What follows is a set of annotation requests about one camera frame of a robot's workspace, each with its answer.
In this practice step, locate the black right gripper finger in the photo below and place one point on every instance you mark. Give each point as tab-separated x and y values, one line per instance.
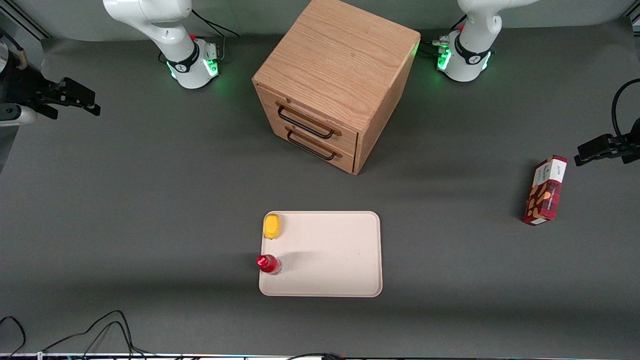
49	110
77	92

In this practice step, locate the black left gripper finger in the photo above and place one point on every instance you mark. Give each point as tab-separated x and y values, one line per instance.
597	144
592	157

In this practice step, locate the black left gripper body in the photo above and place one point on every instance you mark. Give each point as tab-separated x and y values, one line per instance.
623	148

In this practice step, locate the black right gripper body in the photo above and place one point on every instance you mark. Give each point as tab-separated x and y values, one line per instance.
24	86

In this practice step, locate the wooden drawer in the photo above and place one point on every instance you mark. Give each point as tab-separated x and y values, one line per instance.
345	137
347	162

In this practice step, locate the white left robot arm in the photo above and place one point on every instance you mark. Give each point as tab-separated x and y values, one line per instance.
472	45

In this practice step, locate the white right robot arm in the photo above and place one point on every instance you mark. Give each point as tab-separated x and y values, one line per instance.
172	45

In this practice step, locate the wooden drawer cabinet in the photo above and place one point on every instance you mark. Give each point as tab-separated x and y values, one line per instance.
340	55

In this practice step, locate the red snack box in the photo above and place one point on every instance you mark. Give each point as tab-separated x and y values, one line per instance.
545	192

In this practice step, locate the yellow plastic lemon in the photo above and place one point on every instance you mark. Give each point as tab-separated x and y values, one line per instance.
272	226

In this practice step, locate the red capped small bottle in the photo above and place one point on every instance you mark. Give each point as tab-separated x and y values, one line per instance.
268	263

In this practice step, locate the beige plastic tray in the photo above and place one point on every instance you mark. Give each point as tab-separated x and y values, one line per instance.
335	255

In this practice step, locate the aluminium frame rail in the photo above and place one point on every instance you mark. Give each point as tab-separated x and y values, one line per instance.
25	20

